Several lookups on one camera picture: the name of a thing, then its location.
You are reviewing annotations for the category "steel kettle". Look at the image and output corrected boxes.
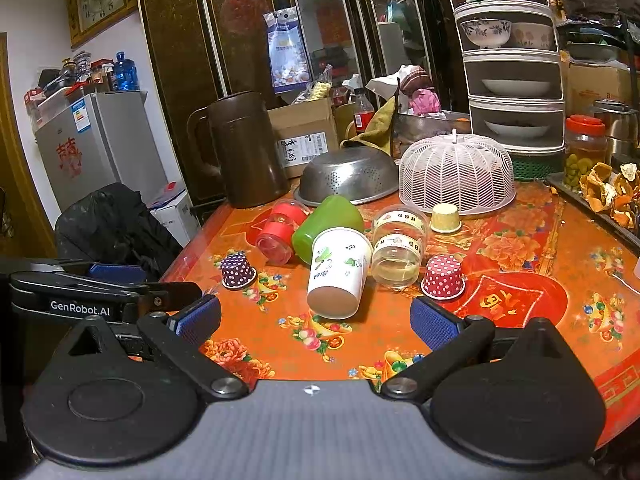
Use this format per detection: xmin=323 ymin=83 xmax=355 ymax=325
xmin=591 ymin=99 xmax=639 ymax=165

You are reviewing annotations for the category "red lid pickle jar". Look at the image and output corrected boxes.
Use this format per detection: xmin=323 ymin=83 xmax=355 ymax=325
xmin=563 ymin=114 xmax=606 ymax=191

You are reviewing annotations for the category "cardboard box with label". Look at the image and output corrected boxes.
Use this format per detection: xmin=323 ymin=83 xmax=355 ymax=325
xmin=268 ymin=98 xmax=340 ymax=179

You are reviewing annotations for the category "blue water bottle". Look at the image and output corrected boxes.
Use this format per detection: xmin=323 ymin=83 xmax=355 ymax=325
xmin=113 ymin=51 xmax=140 ymax=91

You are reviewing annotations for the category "dark wooden glass cabinet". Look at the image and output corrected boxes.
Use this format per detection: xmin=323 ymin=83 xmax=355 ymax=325
xmin=139 ymin=0 xmax=454 ymax=209

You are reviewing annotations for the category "wooden wall clock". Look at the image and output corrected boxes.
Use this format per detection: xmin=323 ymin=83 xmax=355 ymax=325
xmin=65 ymin=0 xmax=138 ymax=49

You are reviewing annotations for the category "green plastic cup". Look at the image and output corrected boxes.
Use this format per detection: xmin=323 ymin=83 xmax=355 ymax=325
xmin=292 ymin=195 xmax=364 ymax=264

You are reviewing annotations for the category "red dotted cupcake liner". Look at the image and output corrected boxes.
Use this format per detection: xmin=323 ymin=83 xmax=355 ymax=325
xmin=421 ymin=255 xmax=465 ymax=300

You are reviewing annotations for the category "brown plastic pitcher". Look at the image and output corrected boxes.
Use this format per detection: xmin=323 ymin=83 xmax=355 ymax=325
xmin=186 ymin=91 xmax=290 ymax=209

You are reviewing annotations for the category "white tiered dish rack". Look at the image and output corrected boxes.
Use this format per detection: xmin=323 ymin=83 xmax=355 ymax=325
xmin=449 ymin=0 xmax=565 ymax=181

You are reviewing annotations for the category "black bag on chair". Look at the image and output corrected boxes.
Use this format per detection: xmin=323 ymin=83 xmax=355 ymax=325
xmin=54 ymin=183 xmax=182 ymax=281

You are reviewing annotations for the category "purple dotted cupcake liner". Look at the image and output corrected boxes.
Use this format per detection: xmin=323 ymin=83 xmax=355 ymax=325
xmin=219 ymin=252 xmax=257 ymax=289

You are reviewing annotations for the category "pink mesh food cover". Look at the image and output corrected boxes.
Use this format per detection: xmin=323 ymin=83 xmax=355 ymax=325
xmin=399 ymin=132 xmax=515 ymax=216

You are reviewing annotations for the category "steel basin with pink cloth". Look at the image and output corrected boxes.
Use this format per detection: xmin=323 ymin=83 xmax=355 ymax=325
xmin=390 ymin=65 xmax=472 ymax=159

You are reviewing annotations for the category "olive green cloth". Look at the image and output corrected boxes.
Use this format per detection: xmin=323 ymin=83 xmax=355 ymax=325
xmin=340 ymin=96 xmax=397 ymax=155

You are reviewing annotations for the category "blue white snack bag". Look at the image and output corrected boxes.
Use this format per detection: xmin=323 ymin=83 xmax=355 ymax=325
xmin=264 ymin=6 xmax=311 ymax=94

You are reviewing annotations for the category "white paper cup green print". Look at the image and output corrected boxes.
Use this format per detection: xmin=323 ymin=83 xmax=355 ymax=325
xmin=307 ymin=228 xmax=373 ymax=320

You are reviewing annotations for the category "tray of dried peels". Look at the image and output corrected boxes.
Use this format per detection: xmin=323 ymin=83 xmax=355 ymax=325
xmin=546 ymin=160 xmax=639 ymax=255

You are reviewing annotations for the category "white box by fridge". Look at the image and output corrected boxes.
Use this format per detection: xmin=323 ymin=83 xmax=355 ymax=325
xmin=149 ymin=180 xmax=201 ymax=247

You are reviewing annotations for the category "steel colander bowl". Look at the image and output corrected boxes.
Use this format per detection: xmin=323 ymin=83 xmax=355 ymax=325
xmin=293 ymin=145 xmax=399 ymax=207

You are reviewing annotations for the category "clear plastic cup with label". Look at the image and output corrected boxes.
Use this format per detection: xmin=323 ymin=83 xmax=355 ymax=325
xmin=371 ymin=204 xmax=428 ymax=290

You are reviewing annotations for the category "blue patterned porcelain bowl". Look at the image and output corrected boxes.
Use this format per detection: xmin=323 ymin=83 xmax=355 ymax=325
xmin=461 ymin=18 xmax=512 ymax=49

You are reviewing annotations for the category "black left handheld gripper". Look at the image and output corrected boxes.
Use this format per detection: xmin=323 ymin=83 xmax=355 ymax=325
xmin=1 ymin=260 xmax=203 ymax=323

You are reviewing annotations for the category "grey mini fridge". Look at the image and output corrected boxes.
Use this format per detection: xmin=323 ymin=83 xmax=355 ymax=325
xmin=35 ymin=91 xmax=168 ymax=210

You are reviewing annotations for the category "yellow cupcake liner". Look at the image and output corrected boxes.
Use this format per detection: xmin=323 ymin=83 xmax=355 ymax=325
xmin=431 ymin=203 xmax=462 ymax=234

